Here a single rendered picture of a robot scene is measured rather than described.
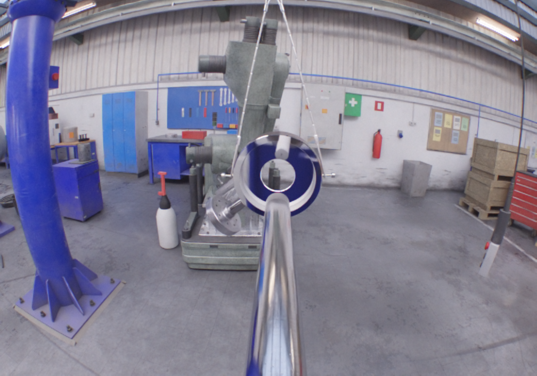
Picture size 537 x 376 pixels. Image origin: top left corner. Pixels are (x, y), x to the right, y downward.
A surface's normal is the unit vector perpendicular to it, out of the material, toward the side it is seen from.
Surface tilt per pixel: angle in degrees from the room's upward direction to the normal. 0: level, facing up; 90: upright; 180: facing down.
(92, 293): 90
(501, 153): 90
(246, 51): 111
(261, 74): 107
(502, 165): 90
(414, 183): 93
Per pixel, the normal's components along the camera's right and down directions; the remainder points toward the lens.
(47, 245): 0.76, 0.19
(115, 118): -0.06, 0.24
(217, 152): 0.22, -0.04
